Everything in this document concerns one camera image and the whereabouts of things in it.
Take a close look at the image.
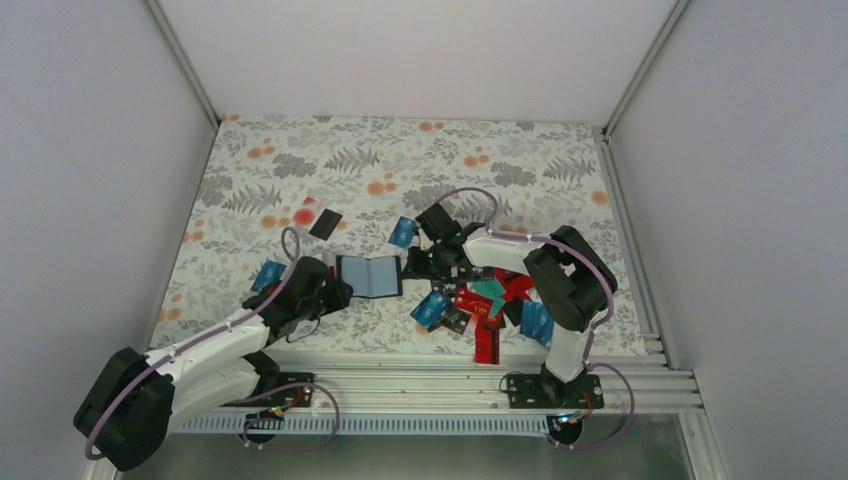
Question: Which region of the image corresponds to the purple cable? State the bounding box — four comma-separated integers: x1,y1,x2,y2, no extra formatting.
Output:
84,226,340,462
437,187,636,452

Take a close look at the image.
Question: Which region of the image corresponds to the blue card lower centre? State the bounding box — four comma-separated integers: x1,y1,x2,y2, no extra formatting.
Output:
410,290,452,331

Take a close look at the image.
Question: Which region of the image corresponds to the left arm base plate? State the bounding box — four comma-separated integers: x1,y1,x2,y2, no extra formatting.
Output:
223,372,315,407

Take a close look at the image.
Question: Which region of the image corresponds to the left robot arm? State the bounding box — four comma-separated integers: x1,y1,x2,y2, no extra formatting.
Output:
72,257,354,471

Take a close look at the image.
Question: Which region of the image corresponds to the blue card fan right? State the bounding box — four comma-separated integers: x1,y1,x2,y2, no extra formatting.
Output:
519,301,555,350

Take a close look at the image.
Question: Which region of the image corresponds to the teal card centre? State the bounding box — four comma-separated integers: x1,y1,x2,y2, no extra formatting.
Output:
470,279,506,310

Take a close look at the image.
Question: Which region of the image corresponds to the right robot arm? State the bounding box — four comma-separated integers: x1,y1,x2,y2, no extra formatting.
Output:
409,203,617,407

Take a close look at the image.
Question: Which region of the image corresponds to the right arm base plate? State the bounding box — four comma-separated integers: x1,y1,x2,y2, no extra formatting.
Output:
499,372,605,410

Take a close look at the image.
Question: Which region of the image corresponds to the red card at front edge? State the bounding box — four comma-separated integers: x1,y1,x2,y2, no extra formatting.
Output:
474,324,500,365

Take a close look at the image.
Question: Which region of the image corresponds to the red VIP card centre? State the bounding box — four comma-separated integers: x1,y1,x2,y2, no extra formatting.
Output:
453,288,493,318

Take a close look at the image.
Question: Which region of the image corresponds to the blue card near centre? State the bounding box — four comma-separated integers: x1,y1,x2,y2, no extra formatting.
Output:
388,217,421,250

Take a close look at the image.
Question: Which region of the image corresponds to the aluminium rail frame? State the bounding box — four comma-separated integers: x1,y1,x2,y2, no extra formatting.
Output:
177,352,725,479

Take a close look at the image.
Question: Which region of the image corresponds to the black card upper left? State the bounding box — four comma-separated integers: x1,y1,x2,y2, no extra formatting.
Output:
309,209,343,241

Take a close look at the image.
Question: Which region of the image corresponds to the blue card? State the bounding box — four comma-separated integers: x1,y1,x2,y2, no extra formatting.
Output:
251,259,286,293
410,290,452,331
388,217,421,250

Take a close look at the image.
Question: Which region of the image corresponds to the blue card left side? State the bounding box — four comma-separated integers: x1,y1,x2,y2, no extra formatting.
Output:
251,259,286,293

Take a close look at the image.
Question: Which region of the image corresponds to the translucent red dot card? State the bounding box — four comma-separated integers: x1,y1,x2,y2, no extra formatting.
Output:
292,197,324,229

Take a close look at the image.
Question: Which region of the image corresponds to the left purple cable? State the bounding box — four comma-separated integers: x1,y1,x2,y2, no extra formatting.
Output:
84,226,340,462

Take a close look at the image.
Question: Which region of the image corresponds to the black card holder wallet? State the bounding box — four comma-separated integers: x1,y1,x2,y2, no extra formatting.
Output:
336,256,403,299

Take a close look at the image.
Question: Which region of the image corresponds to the floral patterned table mat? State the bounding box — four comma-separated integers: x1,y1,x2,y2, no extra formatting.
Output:
151,115,645,356

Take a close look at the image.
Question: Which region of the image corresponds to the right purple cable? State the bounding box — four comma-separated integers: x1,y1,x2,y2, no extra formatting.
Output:
437,187,636,452

